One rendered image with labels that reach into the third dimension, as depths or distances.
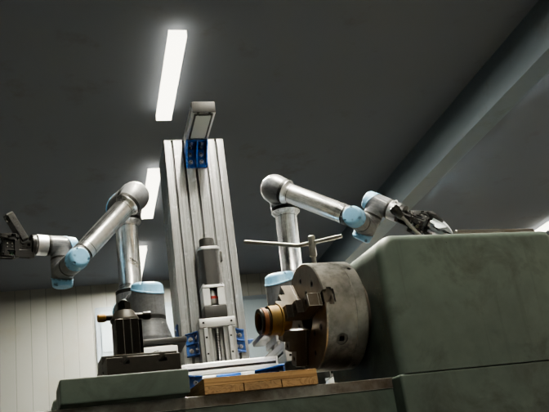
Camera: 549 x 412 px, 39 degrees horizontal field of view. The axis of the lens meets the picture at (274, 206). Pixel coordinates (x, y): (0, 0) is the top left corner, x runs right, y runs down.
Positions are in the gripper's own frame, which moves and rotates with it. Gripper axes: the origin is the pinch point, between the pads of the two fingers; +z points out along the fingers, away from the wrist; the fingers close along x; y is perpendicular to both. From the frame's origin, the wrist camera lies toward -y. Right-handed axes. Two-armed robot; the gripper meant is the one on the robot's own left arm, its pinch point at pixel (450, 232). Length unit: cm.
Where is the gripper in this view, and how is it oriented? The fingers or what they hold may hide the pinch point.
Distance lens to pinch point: 292.4
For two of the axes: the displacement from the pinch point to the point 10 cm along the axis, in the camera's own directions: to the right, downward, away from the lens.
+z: 7.9, 3.7, -4.8
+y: -5.8, 2.1, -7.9
